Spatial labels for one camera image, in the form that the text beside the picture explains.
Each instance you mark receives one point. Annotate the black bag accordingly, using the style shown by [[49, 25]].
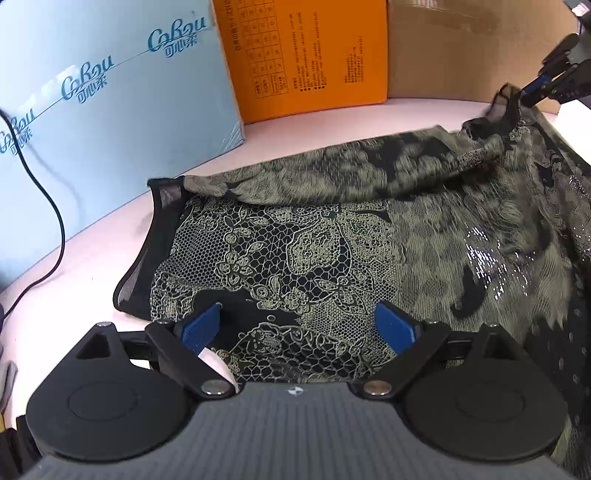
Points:
[[16, 445]]

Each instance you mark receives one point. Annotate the brown cardboard box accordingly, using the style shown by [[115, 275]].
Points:
[[466, 50]]

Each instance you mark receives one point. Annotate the grey cloth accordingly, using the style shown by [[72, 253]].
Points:
[[7, 383]]

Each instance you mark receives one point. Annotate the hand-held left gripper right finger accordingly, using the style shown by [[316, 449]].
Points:
[[395, 330]]

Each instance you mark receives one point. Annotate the orange cardboard box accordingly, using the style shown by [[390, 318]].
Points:
[[304, 50]]

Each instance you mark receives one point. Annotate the black lace-print garment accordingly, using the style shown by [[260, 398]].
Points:
[[351, 240]]

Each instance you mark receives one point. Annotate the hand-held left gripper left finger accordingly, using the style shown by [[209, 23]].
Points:
[[203, 325]]

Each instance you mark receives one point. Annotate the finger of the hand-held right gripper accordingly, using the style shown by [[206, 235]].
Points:
[[561, 51], [538, 86]]

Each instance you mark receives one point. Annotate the white paper sheet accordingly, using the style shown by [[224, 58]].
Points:
[[575, 116]]

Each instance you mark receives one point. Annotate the light blue cardboard box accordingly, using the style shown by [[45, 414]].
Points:
[[115, 106]]

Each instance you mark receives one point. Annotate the white tag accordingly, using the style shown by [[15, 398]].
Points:
[[216, 364]]

